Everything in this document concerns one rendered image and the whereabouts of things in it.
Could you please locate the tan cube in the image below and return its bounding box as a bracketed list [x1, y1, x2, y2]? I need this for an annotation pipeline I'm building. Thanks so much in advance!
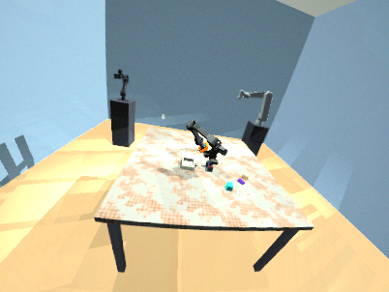
[241, 173, 250, 180]

